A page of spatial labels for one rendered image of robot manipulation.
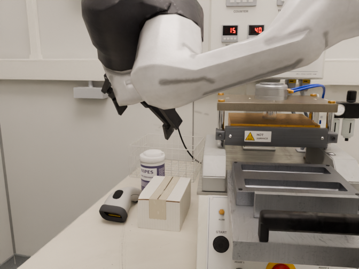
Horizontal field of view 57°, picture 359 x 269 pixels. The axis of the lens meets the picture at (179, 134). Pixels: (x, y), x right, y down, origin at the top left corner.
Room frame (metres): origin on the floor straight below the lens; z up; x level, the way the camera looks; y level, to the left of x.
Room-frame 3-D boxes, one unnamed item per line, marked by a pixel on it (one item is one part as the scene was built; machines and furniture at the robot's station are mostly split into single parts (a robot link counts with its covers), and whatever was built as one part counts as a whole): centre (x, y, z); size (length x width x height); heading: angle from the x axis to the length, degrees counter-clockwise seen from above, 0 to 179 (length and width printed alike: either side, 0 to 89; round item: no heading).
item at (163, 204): (0.92, 0.04, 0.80); 0.19 x 0.13 x 0.09; 166
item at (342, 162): (0.75, -0.36, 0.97); 0.26 x 0.05 x 0.07; 174
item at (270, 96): (0.87, -0.26, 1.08); 0.31 x 0.24 x 0.13; 84
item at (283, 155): (0.87, -0.24, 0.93); 0.46 x 0.35 x 0.01; 174
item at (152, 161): (1.09, 0.09, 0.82); 0.09 x 0.09 x 0.15
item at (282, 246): (0.53, -0.20, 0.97); 0.30 x 0.22 x 0.08; 174
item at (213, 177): (0.79, -0.09, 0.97); 0.25 x 0.05 x 0.07; 174
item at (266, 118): (0.84, -0.24, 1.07); 0.22 x 0.17 x 0.10; 84
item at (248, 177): (0.58, -0.20, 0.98); 0.20 x 0.17 x 0.03; 84
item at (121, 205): (0.95, 0.17, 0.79); 0.20 x 0.08 x 0.08; 166
